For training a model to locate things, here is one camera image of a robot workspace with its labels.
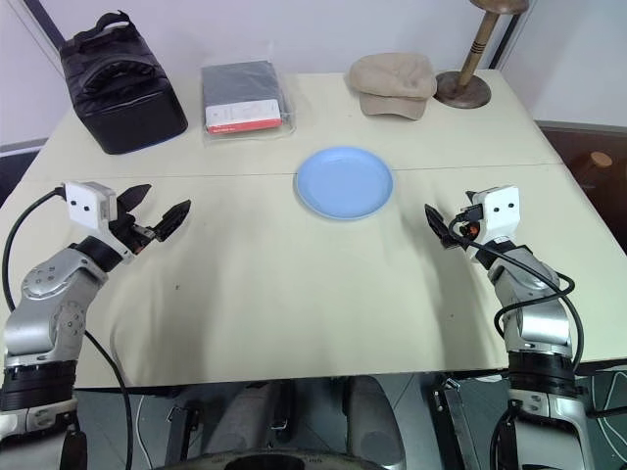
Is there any dark brown wooden furniture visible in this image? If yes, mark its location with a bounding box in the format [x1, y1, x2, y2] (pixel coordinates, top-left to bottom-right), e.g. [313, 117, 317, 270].
[536, 120, 627, 364]

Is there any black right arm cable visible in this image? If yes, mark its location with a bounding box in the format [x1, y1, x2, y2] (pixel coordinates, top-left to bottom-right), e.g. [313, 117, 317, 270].
[447, 214, 585, 374]

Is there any black metal table bracket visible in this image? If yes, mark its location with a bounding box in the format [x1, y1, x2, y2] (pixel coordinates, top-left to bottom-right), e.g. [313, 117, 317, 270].
[429, 372, 484, 470]

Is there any beige flat cap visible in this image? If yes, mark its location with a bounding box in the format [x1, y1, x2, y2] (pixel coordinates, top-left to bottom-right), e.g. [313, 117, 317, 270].
[348, 51, 438, 121]

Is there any light blue round plate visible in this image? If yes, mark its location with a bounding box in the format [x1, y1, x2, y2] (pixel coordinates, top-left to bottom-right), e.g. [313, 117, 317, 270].
[293, 145, 396, 221]

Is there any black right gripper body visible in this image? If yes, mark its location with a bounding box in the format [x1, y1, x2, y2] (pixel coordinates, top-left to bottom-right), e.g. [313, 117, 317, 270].
[455, 204, 486, 244]

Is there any grey rounded shape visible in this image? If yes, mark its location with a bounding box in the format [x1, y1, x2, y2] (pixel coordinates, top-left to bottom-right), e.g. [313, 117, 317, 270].
[345, 375, 409, 467]

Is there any brown wooden hat stand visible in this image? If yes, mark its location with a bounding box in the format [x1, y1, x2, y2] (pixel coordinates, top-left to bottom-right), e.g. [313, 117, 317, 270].
[434, 0, 531, 108]

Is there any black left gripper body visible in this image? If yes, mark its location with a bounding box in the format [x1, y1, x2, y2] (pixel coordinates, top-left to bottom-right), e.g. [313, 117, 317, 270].
[109, 212, 159, 256]

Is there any dark cloth in plastic package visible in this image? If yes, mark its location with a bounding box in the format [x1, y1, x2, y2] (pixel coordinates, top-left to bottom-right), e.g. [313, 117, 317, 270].
[199, 58, 299, 147]

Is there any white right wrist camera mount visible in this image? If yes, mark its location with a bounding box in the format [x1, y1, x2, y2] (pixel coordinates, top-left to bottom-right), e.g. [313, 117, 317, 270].
[464, 184, 521, 260]

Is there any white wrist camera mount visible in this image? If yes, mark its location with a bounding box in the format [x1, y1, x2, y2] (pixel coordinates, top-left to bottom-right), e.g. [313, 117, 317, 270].
[464, 184, 521, 260]
[61, 181, 134, 265]

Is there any black padded bag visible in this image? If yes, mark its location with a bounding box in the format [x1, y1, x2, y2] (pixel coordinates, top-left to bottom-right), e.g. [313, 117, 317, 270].
[59, 9, 190, 157]

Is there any thin white cable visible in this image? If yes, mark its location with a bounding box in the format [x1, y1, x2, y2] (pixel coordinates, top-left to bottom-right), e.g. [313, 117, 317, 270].
[134, 394, 151, 464]

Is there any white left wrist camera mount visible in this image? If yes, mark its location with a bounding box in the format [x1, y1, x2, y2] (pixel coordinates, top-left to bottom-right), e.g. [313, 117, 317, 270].
[61, 181, 134, 265]

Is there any cream tablecloth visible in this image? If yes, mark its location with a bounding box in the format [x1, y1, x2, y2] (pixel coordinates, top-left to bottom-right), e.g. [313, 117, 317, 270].
[0, 68, 627, 392]

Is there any dark green patterned mat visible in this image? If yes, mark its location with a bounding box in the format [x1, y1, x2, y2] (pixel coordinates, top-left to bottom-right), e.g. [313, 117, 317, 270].
[590, 360, 627, 420]

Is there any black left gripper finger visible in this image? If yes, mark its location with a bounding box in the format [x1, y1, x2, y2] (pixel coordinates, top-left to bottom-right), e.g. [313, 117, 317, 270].
[116, 183, 153, 216]
[152, 199, 192, 243]

